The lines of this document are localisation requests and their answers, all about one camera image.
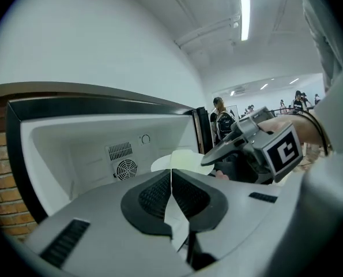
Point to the round fridge thermostat knob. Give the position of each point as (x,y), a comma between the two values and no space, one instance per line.
(145,139)

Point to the long ceiling light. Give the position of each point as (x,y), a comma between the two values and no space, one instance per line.
(245,17)

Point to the black wristband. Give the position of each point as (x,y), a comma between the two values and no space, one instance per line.
(324,138)

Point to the white ceiling pipes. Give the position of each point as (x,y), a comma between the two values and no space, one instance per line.
(208,30)

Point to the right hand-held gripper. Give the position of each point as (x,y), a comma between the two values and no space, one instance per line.
(278,151)

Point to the round fridge fan grille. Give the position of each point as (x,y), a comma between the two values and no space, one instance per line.
(126,169)

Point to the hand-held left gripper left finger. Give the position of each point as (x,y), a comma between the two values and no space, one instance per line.
(102,212)

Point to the person's right forearm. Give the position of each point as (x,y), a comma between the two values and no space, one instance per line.
(303,131)

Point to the grey fridge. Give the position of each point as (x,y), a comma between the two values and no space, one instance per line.
(73,143)

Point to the person's light grey shirt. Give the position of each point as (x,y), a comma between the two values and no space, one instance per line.
(332,198)

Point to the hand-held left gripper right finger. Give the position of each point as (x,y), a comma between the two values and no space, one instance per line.
(240,212)

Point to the white plate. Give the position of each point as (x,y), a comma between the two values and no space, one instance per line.
(185,161)

